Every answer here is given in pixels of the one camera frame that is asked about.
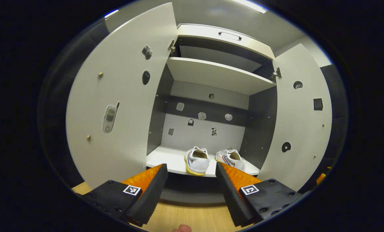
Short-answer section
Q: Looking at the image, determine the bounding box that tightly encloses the white shoe cabinet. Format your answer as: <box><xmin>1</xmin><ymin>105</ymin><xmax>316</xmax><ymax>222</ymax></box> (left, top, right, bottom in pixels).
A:
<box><xmin>146</xmin><ymin>23</ymin><xmax>277</xmax><ymax>204</ymax></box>

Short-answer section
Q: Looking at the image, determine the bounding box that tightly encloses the white shoe cabinet door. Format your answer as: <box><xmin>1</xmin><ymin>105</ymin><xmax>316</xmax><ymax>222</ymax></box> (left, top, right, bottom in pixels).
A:
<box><xmin>65</xmin><ymin>3</ymin><xmax>178</xmax><ymax>190</ymax></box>
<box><xmin>256</xmin><ymin>43</ymin><xmax>333</xmax><ymax>192</ymax></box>

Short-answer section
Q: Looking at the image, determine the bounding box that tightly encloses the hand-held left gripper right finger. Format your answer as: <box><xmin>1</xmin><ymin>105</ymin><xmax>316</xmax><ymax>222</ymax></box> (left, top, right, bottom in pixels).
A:
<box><xmin>215</xmin><ymin>162</ymin><xmax>307</xmax><ymax>227</ymax></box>

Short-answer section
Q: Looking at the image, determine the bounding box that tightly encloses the white canvas shoe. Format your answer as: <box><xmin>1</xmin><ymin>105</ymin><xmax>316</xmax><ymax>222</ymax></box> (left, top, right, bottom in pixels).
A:
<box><xmin>184</xmin><ymin>146</ymin><xmax>211</xmax><ymax>176</ymax></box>
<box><xmin>215</xmin><ymin>149</ymin><xmax>246</xmax><ymax>172</ymax></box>

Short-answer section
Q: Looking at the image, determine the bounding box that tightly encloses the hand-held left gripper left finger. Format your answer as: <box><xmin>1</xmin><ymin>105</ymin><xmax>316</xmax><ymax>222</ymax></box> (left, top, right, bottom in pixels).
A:
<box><xmin>78</xmin><ymin>163</ymin><xmax>169</xmax><ymax>227</ymax></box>

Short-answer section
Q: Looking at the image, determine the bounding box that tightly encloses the metal drawer handle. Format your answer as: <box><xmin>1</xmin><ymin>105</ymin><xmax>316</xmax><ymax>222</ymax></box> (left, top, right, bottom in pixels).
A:
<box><xmin>218</xmin><ymin>31</ymin><xmax>242</xmax><ymax>41</ymax></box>

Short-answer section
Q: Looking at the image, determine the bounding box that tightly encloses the long ceiling light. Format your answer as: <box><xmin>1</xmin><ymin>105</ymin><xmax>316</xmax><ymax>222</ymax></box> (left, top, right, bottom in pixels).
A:
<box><xmin>230</xmin><ymin>0</ymin><xmax>269</xmax><ymax>14</ymax></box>

